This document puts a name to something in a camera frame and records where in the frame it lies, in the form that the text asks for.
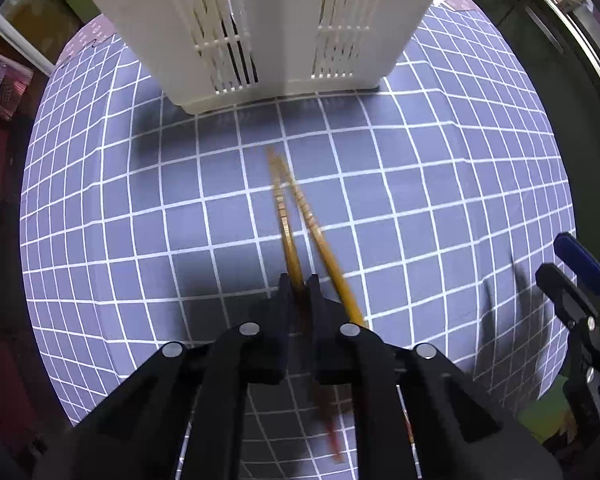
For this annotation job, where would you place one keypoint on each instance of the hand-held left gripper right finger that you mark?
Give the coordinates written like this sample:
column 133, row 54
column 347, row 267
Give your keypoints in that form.
column 320, row 315

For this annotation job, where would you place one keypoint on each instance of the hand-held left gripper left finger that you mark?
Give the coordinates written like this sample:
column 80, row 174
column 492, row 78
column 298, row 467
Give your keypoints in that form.
column 282, row 310

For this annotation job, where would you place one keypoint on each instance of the glass sliding door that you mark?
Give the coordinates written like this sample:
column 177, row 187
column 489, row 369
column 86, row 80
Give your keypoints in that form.
column 25, row 45

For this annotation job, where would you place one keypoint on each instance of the white utensil holder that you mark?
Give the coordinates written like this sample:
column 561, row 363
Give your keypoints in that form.
column 280, row 35

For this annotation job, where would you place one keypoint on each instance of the wooden chopstick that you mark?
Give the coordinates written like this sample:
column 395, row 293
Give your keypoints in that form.
column 320, row 240
column 287, row 240

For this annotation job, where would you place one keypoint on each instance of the dark green counter cabinet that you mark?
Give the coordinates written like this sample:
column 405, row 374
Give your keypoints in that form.
column 530, row 35

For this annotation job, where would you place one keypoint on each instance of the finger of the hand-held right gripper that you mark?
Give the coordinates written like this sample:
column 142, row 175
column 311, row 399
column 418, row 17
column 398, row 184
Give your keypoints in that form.
column 560, row 286
column 580, row 260

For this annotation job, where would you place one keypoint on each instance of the purple checked tablecloth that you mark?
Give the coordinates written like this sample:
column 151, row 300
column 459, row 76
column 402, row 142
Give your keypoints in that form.
column 405, row 185

